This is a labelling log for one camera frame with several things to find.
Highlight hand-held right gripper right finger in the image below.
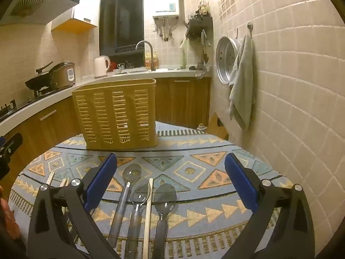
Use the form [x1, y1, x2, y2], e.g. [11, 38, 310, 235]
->
[220, 153, 316, 259]

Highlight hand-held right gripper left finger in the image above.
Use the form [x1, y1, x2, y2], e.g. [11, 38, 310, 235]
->
[28, 153, 120, 259]

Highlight clear plastic spoon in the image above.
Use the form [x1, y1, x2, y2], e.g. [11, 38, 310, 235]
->
[124, 181, 151, 259]
[107, 163, 142, 249]

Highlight clear spoon with dark handle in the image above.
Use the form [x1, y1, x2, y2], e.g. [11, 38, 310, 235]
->
[152, 183, 177, 259]

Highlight yellow plastic utensil basket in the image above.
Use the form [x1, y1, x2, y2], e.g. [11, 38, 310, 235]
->
[71, 78, 158, 151]

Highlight hanging kitchen utensils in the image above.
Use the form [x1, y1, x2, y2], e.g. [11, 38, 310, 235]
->
[195, 30, 211, 80]

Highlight person's left hand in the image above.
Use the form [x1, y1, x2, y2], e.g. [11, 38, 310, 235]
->
[0, 186, 20, 239]

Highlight gas stove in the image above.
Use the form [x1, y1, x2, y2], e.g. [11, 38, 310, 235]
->
[0, 86, 52, 122]

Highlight patterned tablecloth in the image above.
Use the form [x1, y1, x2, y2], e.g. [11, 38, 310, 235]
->
[8, 121, 297, 259]

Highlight wooden stool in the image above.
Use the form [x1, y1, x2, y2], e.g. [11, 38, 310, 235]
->
[207, 112, 229, 141]

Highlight black wok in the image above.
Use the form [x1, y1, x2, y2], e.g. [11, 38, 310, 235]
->
[25, 62, 58, 92]

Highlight brown rice cooker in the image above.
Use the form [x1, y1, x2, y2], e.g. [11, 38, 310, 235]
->
[49, 62, 76, 89]

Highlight grey hanging towel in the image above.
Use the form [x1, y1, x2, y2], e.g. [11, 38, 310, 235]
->
[229, 35, 256, 131]

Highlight white kitchen countertop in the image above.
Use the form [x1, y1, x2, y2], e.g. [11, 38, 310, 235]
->
[0, 69, 212, 137]

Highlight wooden base cabinets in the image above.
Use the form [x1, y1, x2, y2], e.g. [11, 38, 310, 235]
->
[0, 77, 212, 195]

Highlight white electric kettle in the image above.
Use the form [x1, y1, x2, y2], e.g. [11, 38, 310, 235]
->
[93, 55, 111, 79]

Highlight round metal steamer tray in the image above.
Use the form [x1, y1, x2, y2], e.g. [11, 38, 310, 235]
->
[216, 36, 242, 85]

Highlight yellow dish soap bottle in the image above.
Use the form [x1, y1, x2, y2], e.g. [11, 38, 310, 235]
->
[145, 52, 158, 71]

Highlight green bottle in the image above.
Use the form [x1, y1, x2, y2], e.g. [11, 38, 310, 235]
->
[180, 39, 188, 69]

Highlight metal faucet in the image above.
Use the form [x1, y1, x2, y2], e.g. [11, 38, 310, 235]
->
[135, 40, 157, 71]

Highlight range hood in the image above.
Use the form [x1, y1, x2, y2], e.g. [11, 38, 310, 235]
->
[0, 0, 80, 26]

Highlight dark window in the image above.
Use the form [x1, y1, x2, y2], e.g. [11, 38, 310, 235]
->
[99, 0, 144, 58]

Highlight white water heater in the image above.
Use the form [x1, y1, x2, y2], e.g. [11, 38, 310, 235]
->
[144, 0, 180, 20]

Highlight white wall cabinet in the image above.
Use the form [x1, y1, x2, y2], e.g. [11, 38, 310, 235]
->
[51, 0, 103, 35]

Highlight black wall spice rack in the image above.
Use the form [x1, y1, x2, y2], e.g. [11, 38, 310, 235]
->
[185, 0, 213, 40]

